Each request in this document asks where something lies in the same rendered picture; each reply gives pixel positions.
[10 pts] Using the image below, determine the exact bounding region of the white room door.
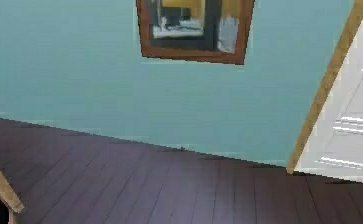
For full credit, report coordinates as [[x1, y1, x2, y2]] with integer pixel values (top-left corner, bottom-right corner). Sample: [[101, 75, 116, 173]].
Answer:
[[286, 0, 363, 185]]

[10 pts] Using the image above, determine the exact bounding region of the tan wooden pet house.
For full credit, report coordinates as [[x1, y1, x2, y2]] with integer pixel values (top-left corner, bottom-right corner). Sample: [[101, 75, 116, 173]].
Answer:
[[0, 155, 25, 224]]

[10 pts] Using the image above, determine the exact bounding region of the brown framed wall picture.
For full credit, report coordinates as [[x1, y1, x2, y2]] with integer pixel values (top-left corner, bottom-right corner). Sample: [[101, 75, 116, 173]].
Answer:
[[135, 0, 256, 66]]

